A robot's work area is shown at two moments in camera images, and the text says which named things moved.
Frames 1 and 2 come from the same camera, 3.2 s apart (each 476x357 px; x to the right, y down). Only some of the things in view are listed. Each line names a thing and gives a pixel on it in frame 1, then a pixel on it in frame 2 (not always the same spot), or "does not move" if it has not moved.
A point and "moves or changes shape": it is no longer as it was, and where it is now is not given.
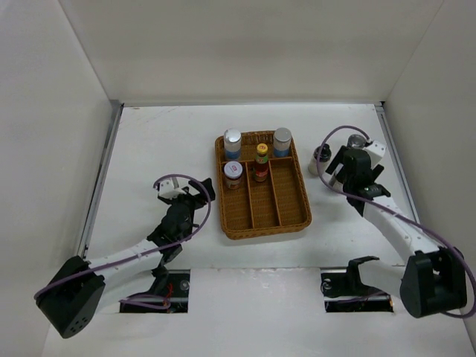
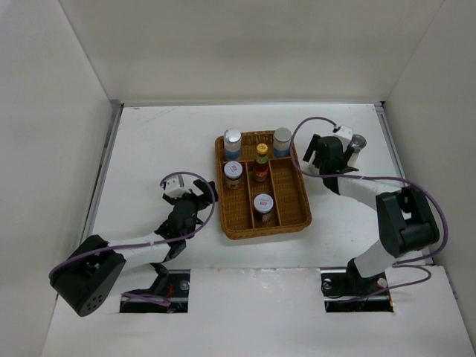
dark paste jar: x=233 y=171 does not move
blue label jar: x=232 y=140 does not move
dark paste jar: x=335 y=184 moves or changes shape
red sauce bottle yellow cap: x=261 y=168 does not move
